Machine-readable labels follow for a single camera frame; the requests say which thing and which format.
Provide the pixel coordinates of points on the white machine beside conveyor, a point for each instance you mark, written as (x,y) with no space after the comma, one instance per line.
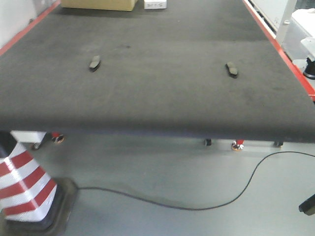
(299,41)

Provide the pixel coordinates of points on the brake pad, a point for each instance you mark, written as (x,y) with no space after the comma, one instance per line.
(95,63)
(232,69)

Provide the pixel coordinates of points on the brown cardboard box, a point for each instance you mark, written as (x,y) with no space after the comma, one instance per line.
(114,5)

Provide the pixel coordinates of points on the white metal post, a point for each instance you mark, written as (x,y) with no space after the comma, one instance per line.
(286,8)

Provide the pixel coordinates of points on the long white carton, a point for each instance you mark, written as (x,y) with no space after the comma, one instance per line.
(155,4)

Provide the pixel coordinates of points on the dark grey conveyor belt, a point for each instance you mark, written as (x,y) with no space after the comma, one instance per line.
(162,72)

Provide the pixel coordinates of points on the red conveyor left rail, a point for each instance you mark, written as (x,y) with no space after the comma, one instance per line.
(18,17)

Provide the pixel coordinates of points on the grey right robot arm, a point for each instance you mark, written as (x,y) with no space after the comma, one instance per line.
(308,206)

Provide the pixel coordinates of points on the right traffic cone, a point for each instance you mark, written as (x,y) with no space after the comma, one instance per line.
(32,203)

